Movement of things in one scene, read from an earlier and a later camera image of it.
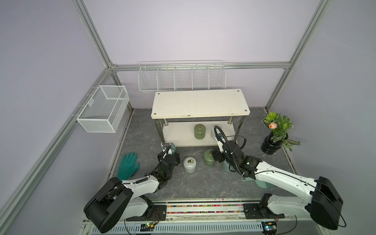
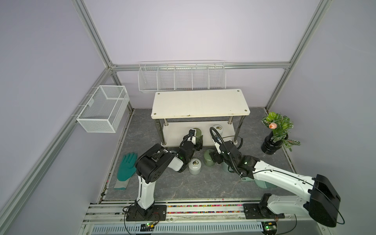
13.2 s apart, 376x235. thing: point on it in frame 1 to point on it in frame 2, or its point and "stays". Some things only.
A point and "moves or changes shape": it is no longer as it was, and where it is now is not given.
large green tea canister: x=209 y=160 stays
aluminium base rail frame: x=260 y=218 stays
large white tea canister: x=190 y=165 moves or changes shape
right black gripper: x=216 y=154 stays
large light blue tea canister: x=225 y=167 stays
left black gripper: x=177 y=159 to x=199 y=146
